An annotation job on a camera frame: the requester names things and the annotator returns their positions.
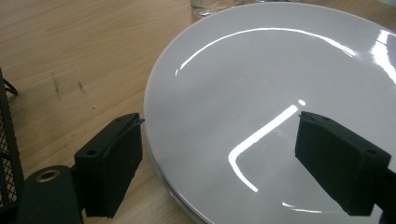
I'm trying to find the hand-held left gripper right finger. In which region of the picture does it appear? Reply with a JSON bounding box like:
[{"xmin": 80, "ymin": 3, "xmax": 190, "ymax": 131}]
[{"xmin": 294, "ymin": 110, "xmax": 392, "ymax": 217}]

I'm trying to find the clear drinking glass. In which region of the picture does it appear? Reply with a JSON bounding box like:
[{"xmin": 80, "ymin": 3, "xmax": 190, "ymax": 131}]
[{"xmin": 189, "ymin": 0, "xmax": 248, "ymax": 18}]

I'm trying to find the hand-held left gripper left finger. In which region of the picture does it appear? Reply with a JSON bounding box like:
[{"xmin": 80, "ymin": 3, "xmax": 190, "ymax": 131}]
[{"xmin": 74, "ymin": 112, "xmax": 146, "ymax": 219}]

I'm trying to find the black wire cutlery basket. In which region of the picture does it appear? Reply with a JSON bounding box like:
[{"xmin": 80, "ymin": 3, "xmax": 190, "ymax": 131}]
[{"xmin": 0, "ymin": 66, "xmax": 25, "ymax": 224}]

